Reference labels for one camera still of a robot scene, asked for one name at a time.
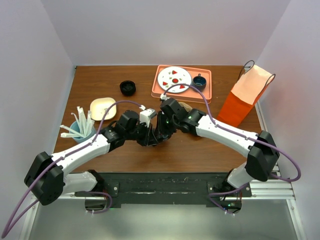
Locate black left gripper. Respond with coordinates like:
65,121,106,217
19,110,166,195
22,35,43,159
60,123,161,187
124,120,158,147

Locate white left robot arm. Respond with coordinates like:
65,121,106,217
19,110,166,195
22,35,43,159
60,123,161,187
24,108,156,206

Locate beige pulp cup carrier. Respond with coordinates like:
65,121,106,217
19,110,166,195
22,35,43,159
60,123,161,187
178,102,193,113

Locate pink serving tray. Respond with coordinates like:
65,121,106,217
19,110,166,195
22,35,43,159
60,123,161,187
151,65,212,103

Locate white watermelon pattern plate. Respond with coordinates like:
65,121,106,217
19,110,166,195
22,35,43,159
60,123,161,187
157,66,192,91

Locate cream square bowl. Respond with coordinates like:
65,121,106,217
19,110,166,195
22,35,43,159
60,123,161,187
89,97,117,121

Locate dark blue ceramic mug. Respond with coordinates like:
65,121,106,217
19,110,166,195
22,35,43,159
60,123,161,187
191,73,207,92

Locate light blue straw cup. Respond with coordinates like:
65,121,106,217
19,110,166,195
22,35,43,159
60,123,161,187
69,120,98,145

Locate orange paper bag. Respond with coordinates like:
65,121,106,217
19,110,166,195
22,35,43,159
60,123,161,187
216,60,276,127

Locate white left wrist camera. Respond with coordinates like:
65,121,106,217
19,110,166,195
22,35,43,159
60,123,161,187
139,108,157,128

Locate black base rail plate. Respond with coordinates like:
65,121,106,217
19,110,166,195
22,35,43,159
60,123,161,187
74,171,253,210

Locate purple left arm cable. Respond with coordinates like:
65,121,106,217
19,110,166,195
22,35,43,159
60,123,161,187
1,99,146,238

